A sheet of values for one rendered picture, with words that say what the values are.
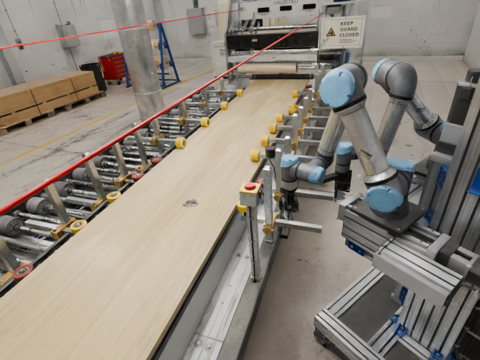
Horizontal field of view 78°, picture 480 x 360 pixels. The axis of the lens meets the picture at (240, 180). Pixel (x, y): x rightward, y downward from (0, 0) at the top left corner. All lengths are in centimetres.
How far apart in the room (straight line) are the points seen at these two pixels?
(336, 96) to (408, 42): 934
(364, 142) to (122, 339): 106
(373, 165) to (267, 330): 140
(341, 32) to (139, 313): 353
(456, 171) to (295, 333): 136
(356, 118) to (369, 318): 130
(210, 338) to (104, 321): 45
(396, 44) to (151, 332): 992
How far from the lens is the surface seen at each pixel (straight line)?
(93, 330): 126
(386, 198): 115
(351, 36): 396
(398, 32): 1031
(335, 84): 105
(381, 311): 209
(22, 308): 149
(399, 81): 145
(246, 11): 446
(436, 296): 128
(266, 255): 159
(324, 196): 175
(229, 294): 155
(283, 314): 222
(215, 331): 145
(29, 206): 231
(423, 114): 172
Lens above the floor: 184
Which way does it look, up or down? 31 degrees down
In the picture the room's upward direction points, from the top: 5 degrees counter-clockwise
